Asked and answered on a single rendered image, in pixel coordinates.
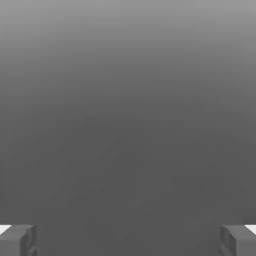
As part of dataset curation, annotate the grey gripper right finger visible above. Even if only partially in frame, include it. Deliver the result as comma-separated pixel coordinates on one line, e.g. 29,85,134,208
219,224,256,256

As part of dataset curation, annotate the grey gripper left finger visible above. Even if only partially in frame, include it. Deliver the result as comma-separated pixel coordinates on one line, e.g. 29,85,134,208
0,224,38,256

